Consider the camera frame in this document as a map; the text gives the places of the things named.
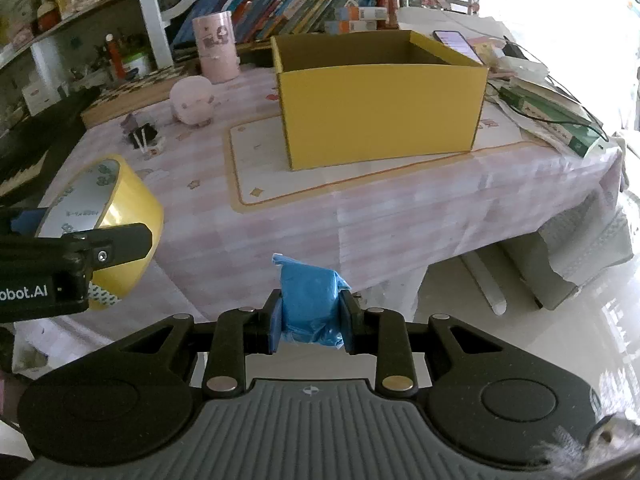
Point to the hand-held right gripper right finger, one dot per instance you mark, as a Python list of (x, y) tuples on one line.
[(350, 320)]

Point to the red round jar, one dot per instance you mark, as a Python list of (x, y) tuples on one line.
[(48, 16)]

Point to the pink pig plush toy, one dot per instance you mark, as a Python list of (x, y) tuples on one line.
[(192, 100)]

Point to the white red-label box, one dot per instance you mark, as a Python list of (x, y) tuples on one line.
[(40, 97)]

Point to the orange white small box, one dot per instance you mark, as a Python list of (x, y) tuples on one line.
[(369, 25), (355, 13)]

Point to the white shelf unit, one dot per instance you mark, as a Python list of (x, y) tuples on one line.
[(152, 20)]

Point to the blue plastic packet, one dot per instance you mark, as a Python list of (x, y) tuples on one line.
[(307, 300)]

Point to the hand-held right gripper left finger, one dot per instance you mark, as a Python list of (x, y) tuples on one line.
[(275, 330)]

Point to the black binder clip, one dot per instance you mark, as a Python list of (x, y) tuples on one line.
[(138, 140), (151, 135)]

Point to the cream yellow-edged placemat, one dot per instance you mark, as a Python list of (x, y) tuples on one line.
[(260, 170)]

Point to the green flat box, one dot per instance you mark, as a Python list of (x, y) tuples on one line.
[(555, 120)]

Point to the black electronic keyboard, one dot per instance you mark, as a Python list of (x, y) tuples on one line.
[(45, 125)]

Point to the smartphone with purple screen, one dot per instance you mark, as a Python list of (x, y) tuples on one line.
[(457, 44)]

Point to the red white-capped pen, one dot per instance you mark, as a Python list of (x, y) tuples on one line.
[(115, 57)]

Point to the pink cylindrical container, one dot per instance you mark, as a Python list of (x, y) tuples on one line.
[(216, 50)]

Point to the pile of white papers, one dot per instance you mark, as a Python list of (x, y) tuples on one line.
[(450, 20)]

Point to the yellow cardboard box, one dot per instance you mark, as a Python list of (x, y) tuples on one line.
[(380, 110)]

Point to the pink checkered cloth desktop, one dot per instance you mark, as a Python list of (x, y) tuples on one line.
[(400, 220)]

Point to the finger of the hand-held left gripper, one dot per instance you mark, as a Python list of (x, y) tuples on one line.
[(115, 245), (27, 221)]

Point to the white table leg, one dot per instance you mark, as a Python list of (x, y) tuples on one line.
[(487, 285)]

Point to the checkered wooden chessboard box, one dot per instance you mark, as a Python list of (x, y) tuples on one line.
[(130, 95)]

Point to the row of colourful books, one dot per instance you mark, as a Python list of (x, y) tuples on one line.
[(280, 5)]

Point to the green lidded white jar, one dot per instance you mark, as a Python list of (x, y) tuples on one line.
[(136, 64)]

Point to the yellow tape roll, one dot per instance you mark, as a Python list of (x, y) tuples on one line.
[(130, 200)]

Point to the grey fluffy object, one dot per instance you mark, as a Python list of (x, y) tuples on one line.
[(595, 445)]

